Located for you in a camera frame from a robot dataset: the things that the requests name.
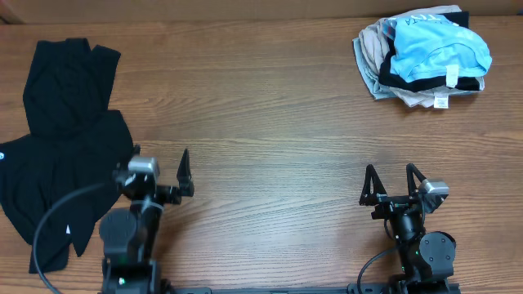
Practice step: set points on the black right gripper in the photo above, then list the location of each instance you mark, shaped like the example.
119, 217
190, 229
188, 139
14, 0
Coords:
390, 202

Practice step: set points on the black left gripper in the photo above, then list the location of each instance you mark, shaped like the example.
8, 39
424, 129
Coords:
172, 194

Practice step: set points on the light blue t-shirt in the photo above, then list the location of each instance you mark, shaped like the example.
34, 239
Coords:
433, 45

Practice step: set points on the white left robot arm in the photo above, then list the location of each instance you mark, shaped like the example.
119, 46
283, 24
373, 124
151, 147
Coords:
129, 234

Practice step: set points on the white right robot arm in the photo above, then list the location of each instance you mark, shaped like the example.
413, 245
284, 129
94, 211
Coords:
426, 258

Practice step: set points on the black garment on left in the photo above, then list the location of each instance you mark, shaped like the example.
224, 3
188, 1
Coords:
56, 180

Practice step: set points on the grey folded garment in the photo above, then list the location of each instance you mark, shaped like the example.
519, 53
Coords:
377, 90

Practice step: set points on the black folded garment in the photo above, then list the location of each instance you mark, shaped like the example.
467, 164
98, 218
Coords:
408, 83

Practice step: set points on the beige folded garment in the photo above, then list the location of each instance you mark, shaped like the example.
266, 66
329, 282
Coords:
374, 47

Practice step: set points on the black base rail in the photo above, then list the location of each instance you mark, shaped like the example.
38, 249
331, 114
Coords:
278, 290

